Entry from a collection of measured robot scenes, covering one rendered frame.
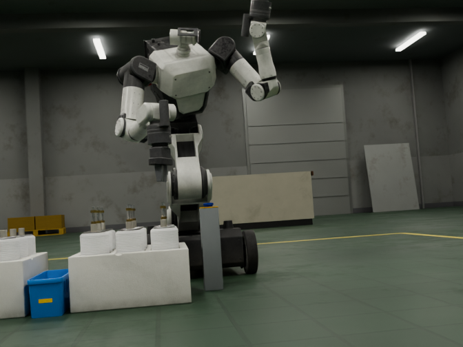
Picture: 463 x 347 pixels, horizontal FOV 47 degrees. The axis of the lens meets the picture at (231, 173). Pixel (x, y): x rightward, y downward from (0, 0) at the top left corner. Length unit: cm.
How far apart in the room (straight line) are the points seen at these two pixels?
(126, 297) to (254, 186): 594
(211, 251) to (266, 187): 568
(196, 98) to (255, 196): 528
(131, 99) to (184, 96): 26
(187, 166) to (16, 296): 92
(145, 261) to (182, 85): 88
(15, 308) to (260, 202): 604
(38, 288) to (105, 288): 20
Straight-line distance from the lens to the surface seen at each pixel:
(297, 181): 779
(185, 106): 245
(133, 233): 184
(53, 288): 182
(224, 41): 251
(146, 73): 233
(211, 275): 205
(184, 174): 233
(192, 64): 238
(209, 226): 204
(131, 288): 182
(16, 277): 188
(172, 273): 181
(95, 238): 185
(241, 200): 762
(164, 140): 197
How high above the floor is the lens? 30
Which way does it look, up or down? 4 degrees up
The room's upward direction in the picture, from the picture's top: 4 degrees counter-clockwise
